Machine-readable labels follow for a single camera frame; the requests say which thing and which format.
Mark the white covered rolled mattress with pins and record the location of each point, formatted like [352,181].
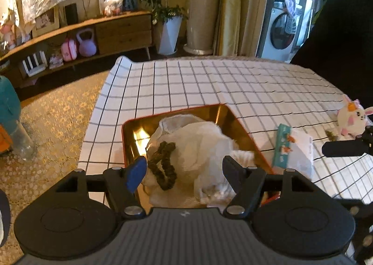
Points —
[204,6]

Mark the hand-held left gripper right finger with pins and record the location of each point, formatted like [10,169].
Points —
[234,171]

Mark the white tissue packet teal edge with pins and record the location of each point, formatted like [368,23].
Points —
[294,151]

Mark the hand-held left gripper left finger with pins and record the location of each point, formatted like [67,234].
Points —
[137,173]

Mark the white slotted rack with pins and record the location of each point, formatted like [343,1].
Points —
[34,64]

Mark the wooden sideboard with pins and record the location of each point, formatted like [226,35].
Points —
[122,32]

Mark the black draped cloth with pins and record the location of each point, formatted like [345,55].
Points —
[341,35]

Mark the wooden picture frame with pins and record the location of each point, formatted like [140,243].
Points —
[46,22]

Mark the yellow curtain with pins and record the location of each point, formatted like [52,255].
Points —
[244,6]

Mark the potted plant white pot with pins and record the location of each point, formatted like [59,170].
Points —
[169,29]

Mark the clear plastic bottle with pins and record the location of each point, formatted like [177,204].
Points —
[24,142]

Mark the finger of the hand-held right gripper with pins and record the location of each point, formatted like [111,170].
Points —
[364,224]
[343,148]

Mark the white soft cloth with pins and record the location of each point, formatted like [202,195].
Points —
[172,198]

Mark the white mesh bag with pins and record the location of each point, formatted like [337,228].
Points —
[198,148]

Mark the dark olive scrunchie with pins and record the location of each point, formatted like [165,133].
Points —
[163,163]

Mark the teal object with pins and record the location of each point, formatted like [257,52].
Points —
[8,102]

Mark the clear plastic bag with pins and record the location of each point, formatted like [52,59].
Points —
[214,190]

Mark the small black frame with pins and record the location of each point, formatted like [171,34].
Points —
[71,14]

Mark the white pink plush doll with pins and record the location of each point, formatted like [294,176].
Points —
[113,3]

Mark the white pink bunny plush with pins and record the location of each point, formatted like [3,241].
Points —
[352,119]

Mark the white washing machine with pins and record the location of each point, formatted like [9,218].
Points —
[279,32]

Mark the red tin box gold inside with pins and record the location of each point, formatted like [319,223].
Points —
[137,134]

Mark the purple kettlebell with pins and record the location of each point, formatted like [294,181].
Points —
[86,45]

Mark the white black checked tablecloth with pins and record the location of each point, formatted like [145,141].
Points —
[204,84]

